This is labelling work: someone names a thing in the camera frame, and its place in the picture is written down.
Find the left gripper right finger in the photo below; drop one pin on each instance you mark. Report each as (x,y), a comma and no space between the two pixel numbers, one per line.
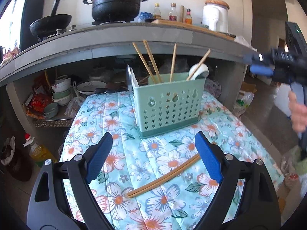
(258,207)

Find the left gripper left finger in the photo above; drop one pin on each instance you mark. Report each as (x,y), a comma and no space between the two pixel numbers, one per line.
(48,206)

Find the wooden chopstick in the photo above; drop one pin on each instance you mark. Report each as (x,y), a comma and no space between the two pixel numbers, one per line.
(200,63)
(144,62)
(152,60)
(173,62)
(167,177)

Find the white ladle spoon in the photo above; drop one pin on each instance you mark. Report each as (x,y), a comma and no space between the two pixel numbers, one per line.
(202,72)

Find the metal spoon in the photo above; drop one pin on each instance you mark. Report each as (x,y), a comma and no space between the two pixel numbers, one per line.
(131,79)

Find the concrete kitchen counter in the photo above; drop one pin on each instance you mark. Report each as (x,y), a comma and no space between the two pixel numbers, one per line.
(117,39)

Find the person right hand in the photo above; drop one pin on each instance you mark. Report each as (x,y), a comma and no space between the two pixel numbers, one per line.
(298,114)

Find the white plastic bag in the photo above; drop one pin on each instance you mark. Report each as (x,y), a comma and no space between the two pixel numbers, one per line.
(243,101)

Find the cooking oil bottle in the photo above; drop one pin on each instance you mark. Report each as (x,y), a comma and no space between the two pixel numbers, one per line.
(38,153)

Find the floral quilted tablecloth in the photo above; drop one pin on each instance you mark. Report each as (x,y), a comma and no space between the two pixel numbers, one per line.
(134,162)

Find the wooden cutting board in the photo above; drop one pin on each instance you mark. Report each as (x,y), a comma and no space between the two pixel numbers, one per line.
(192,27)

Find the orange sauce bottle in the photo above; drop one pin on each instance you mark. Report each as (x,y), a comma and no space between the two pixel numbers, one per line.
(188,17)

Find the stack of white bowls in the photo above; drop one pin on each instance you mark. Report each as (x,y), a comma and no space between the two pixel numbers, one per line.
(61,90)

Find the wooden rolling pin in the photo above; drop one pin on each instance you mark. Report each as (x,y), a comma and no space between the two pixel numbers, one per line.
(181,14)

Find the green plastic utensil holder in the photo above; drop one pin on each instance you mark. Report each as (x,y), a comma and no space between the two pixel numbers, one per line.
(167,106)

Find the white plate under counter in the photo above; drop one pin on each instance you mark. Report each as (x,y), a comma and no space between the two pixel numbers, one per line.
(88,87)

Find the dark sauce bottle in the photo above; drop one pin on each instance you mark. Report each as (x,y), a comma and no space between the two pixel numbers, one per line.
(173,12)

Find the yellow cap sauce bottle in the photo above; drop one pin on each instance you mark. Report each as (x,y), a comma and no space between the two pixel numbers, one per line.
(157,12)

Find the black wok pan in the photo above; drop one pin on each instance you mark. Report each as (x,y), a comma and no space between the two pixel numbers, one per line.
(48,25)

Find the large black stock pot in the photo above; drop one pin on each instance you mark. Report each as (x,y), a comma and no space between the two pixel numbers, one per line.
(104,11)

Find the black splash guard panel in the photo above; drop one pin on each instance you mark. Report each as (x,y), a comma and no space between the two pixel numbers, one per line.
(32,11)

